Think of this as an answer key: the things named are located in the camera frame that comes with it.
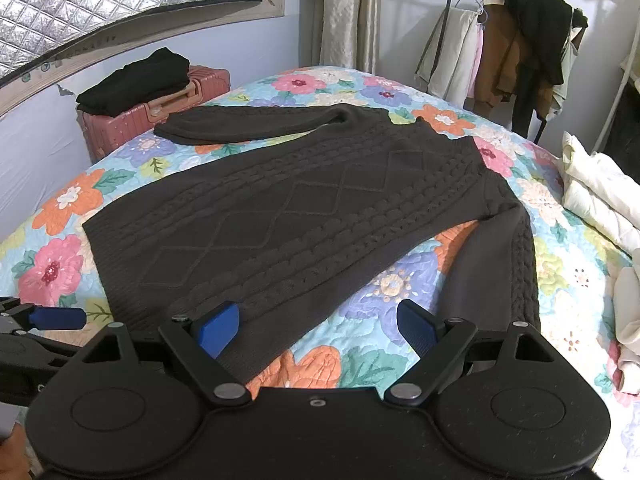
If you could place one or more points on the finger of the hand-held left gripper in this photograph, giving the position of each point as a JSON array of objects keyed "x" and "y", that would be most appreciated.
[{"x": 56, "y": 318}]

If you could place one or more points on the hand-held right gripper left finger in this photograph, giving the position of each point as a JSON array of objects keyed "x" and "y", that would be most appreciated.
[{"x": 220, "y": 329}]

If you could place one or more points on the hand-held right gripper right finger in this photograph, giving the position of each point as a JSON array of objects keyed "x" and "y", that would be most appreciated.
[{"x": 416, "y": 327}]

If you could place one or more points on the black folded clothes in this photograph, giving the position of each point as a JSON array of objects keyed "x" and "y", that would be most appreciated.
[{"x": 135, "y": 82}]

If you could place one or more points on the floral quilt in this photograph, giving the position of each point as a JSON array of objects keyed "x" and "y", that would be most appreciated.
[{"x": 145, "y": 149}]

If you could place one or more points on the cream cloth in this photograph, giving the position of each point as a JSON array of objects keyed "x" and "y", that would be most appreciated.
[{"x": 630, "y": 310}]

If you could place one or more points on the white down jacket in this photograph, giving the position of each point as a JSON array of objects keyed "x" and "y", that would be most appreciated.
[{"x": 595, "y": 185}]

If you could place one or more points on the pink suitcase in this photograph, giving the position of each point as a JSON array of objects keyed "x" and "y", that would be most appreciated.
[{"x": 202, "y": 85}]

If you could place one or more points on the pink hanging garment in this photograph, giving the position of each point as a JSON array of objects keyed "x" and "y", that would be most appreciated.
[{"x": 476, "y": 60}]

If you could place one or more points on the white hanging garment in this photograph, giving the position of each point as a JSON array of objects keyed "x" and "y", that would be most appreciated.
[{"x": 450, "y": 55}]

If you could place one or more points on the brown hanging coat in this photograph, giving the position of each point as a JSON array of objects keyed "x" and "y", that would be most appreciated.
[{"x": 500, "y": 55}]

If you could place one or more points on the pale green hanging garment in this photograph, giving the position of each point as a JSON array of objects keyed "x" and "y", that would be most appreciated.
[{"x": 567, "y": 62}]

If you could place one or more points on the white metal rack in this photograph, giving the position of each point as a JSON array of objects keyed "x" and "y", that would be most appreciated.
[{"x": 617, "y": 96}]

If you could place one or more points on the beige curtain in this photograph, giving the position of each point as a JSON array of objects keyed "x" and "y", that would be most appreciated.
[{"x": 350, "y": 10}]

